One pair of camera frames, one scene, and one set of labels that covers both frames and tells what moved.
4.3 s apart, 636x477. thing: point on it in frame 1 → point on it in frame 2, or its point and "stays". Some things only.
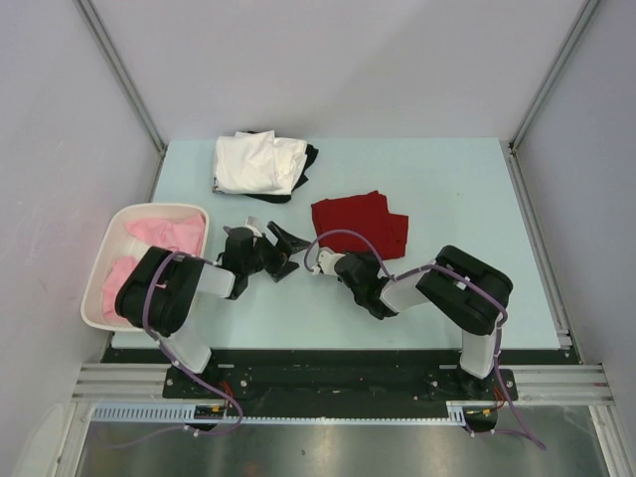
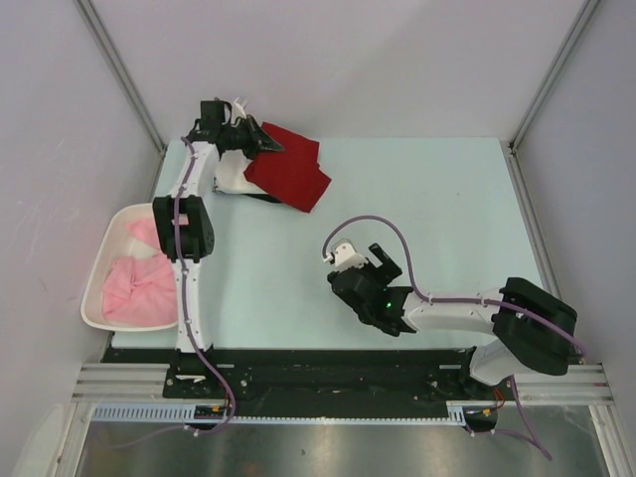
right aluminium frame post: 517,176 stays
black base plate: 237,376 stays
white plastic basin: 117,242 stays
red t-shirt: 367,214 → 291,176
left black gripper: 288,242 → 258,140
